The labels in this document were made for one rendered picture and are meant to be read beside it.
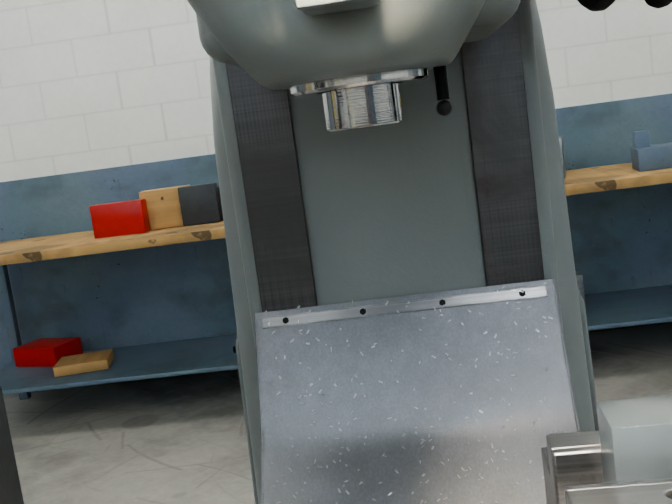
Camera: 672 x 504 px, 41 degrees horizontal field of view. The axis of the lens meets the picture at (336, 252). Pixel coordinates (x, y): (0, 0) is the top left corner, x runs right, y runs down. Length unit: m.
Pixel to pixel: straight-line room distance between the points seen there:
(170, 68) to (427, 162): 4.04
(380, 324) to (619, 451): 0.41
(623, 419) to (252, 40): 0.32
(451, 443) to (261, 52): 0.53
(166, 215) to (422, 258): 3.55
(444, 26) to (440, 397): 0.51
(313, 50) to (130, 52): 4.52
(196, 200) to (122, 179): 0.74
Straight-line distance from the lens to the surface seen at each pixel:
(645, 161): 4.27
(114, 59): 5.01
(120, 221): 4.42
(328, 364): 0.94
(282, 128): 0.93
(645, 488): 0.58
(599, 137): 4.86
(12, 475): 0.74
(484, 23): 0.68
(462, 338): 0.93
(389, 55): 0.48
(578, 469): 0.64
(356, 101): 0.54
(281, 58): 0.49
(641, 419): 0.59
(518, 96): 0.93
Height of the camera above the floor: 1.29
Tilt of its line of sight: 8 degrees down
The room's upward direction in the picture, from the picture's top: 8 degrees counter-clockwise
